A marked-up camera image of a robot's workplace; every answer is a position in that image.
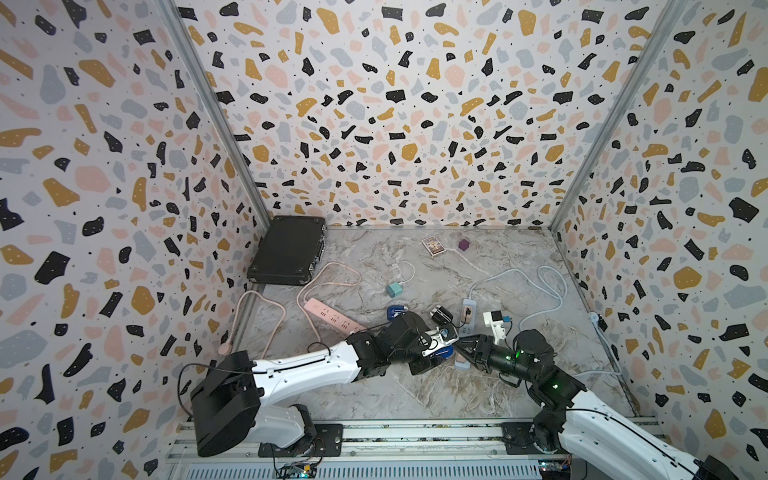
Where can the card box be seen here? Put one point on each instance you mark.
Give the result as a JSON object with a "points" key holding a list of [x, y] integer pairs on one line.
{"points": [[433, 245]]}

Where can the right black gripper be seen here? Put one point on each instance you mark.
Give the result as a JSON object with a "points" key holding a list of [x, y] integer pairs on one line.
{"points": [[485, 352]]}

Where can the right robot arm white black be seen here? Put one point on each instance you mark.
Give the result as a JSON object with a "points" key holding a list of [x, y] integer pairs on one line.
{"points": [[575, 420]]}

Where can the blue shaver with white stripes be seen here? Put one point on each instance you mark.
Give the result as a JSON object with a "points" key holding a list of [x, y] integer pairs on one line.
{"points": [[395, 310]]}

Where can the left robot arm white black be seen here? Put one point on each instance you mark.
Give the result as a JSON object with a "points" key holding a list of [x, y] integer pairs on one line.
{"points": [[241, 398]]}

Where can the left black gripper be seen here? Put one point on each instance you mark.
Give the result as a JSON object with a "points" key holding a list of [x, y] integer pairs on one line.
{"points": [[429, 364]]}

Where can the grey-blue power strip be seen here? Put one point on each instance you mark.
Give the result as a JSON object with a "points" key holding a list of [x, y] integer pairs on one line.
{"points": [[464, 330]]}

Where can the black briefcase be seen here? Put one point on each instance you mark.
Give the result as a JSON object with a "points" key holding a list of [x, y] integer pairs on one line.
{"points": [[289, 252]]}

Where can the pink power strip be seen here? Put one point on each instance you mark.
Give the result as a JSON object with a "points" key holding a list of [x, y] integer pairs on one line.
{"points": [[340, 322]]}

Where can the teal USB charger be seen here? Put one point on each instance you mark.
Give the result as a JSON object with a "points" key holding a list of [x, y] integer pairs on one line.
{"points": [[394, 289]]}

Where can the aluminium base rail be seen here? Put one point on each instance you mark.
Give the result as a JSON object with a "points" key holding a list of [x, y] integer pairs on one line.
{"points": [[397, 449]]}

